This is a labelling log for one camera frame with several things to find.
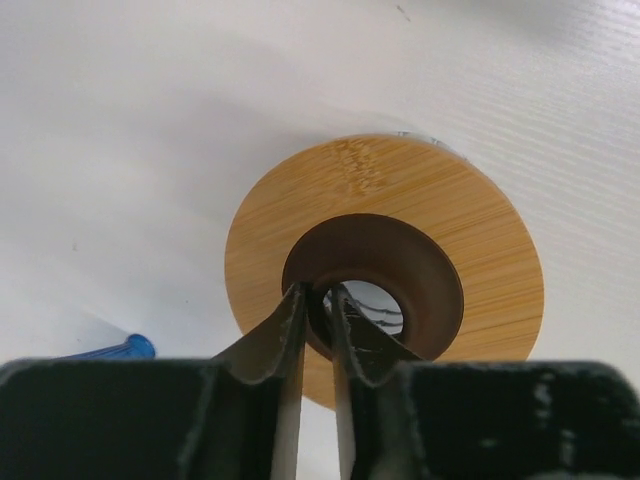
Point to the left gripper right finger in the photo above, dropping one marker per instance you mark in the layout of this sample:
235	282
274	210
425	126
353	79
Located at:
399	417

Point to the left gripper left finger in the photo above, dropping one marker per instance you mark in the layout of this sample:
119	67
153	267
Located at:
233	416

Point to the blue cone dripper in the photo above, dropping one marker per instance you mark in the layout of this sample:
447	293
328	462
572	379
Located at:
135	346

